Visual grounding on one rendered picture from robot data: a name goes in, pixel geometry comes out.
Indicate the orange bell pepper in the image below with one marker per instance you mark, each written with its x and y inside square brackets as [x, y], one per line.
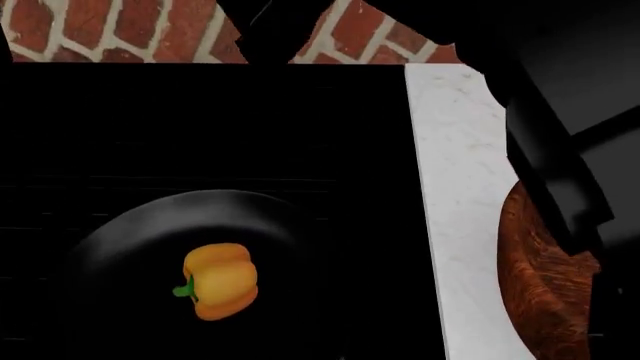
[222, 279]

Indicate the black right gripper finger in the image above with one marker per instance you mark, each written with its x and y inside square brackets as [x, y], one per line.
[555, 168]

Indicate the black stove cooktop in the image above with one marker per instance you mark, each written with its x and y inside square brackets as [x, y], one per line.
[150, 123]

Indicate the brown wooden bowl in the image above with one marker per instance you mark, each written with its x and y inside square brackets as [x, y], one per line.
[542, 296]

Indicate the black frying pan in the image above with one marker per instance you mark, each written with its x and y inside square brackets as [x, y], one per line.
[130, 243]

